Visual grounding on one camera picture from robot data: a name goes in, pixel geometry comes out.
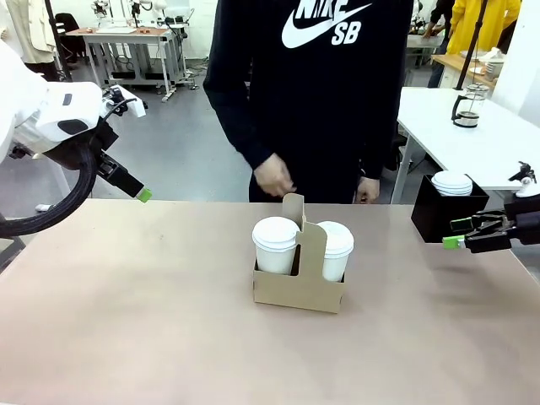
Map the person's left hand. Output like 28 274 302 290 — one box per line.
355 175 382 205

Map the grey framed workbench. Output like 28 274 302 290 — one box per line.
65 24 187 103

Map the person's right hand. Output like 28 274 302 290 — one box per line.
252 152 297 199

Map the black open box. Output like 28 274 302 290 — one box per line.
410 172 491 245

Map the person in dark clothes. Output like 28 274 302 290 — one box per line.
421 0 454 89

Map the white bowls stack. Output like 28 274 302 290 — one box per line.
480 47 506 82

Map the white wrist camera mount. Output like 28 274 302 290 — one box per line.
99 84 148 120
507 160 538 200

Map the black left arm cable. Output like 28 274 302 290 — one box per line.
0 97 140 238

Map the stack of white lids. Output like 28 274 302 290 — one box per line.
430 170 474 198

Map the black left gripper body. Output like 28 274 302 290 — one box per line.
45 121 120 170

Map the white side table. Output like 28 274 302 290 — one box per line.
389 85 540 205

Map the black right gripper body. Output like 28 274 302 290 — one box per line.
503 196 540 246

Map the glass french press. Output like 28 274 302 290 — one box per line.
451 84 491 129

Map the person's right forearm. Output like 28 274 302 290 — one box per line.
202 73 276 170

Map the person's left forearm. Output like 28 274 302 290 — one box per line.
359 100 401 181

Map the brown cardboard cup carrier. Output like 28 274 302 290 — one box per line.
252 192 348 315

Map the white plastic cup lid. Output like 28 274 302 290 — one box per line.
251 216 301 254
316 220 355 258

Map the person in yellow jacket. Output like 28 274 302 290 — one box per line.
445 0 523 57

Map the person in cream coat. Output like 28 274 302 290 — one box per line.
0 0 58 67

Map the wooden topped table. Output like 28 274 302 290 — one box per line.
431 53 503 90

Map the black Nike hoodie torso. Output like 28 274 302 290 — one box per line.
202 0 416 204

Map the black stand pole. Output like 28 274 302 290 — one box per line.
454 0 489 92

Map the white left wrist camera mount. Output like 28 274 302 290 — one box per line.
99 84 148 120

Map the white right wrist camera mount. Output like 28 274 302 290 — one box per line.
507 160 538 200

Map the black tripod pole thin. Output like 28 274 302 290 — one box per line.
43 0 73 84

